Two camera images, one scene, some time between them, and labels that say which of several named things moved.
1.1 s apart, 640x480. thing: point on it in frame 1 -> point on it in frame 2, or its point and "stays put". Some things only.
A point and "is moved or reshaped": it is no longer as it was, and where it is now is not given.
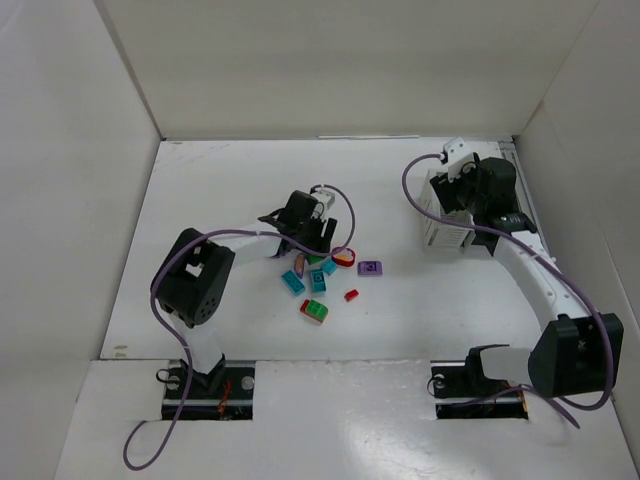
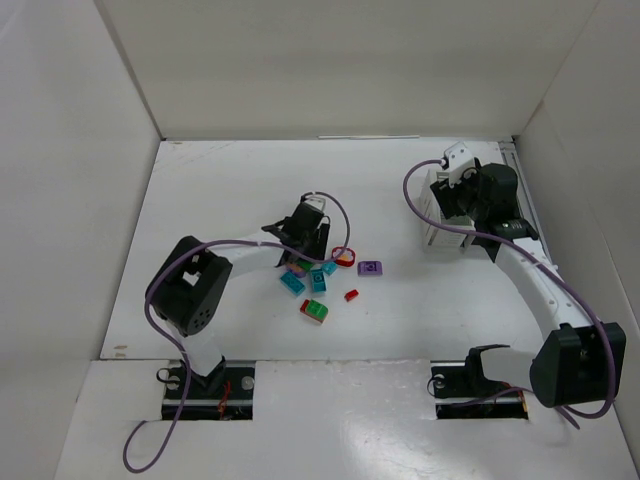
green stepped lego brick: x=311 y=259 is moved or reshaped
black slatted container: x=490 y=196 stays put
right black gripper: x=451 y=187 stays put
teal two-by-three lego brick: x=293 y=282 stays put
